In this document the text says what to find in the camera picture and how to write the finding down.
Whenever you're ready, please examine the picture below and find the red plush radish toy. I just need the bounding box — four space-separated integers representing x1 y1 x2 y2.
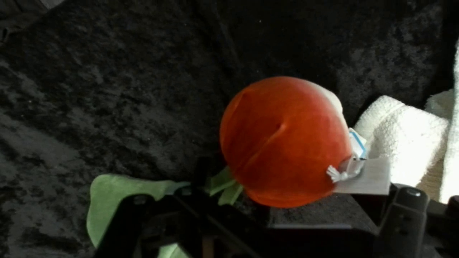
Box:
84 75 393 258

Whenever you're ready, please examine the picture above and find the white terry towel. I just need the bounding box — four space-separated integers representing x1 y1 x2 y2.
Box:
351 38 459 205

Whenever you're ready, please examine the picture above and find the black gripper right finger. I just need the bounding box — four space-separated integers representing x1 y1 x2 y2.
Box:
371 184 459 258

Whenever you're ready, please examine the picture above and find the black velvet tablecloth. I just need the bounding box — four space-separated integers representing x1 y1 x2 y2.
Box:
0 0 459 258

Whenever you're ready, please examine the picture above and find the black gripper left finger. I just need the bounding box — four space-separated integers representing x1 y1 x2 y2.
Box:
92 157 271 258

